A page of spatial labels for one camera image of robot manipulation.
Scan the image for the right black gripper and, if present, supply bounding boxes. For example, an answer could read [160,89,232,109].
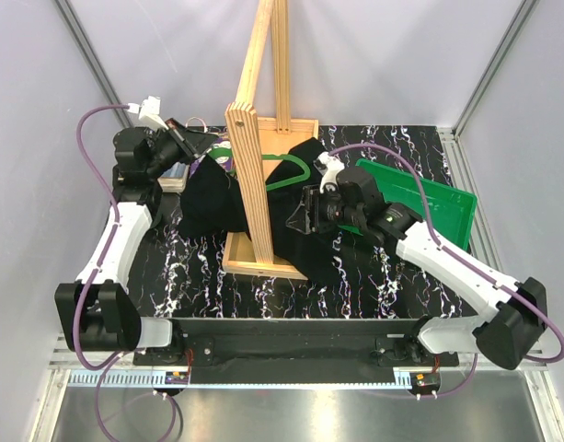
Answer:
[286,182,364,235]

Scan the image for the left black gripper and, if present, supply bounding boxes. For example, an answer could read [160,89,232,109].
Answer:
[144,118,218,180]

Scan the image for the green clothes hanger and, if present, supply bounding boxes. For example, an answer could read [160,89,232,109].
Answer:
[185,117,313,192]

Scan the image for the black t shirt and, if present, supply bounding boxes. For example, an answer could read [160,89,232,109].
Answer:
[178,136,356,283]

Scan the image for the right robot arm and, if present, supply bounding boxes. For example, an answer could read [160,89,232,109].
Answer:
[286,167,547,370]

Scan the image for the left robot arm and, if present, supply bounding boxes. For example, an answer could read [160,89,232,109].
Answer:
[54,119,218,365]

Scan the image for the wooden hanger stand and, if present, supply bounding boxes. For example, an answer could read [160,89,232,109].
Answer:
[223,1,305,280]

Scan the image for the purple cartoon book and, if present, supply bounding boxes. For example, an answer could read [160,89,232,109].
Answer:
[189,137,234,177]

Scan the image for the dark blue book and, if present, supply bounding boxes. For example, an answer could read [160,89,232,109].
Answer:
[118,163,193,192]

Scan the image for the black marble mat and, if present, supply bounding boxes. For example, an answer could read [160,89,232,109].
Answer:
[80,124,489,320]

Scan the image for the green plastic tray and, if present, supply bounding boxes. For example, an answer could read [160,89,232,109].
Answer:
[356,158,478,250]

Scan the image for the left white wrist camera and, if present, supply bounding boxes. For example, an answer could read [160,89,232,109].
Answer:
[127,96,168,131]

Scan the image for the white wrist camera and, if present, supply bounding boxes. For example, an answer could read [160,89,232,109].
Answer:
[314,152,345,193]
[127,96,168,131]

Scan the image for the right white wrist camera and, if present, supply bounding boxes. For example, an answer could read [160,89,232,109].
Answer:
[314,152,345,193]

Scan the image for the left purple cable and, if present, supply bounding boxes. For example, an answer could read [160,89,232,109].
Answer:
[74,104,140,372]

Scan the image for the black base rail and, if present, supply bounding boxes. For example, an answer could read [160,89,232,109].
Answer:
[133,319,459,388]

